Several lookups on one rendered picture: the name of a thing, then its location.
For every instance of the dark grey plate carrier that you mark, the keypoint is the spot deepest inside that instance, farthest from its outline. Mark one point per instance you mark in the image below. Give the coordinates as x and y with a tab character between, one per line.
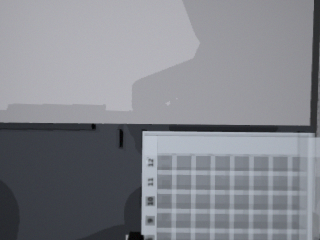
81	181

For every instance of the white multi-well plate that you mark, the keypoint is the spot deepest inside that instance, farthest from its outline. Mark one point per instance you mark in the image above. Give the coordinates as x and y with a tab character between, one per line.
203	164

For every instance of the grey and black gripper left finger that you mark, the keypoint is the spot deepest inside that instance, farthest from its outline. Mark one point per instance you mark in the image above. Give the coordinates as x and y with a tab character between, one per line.
135	236

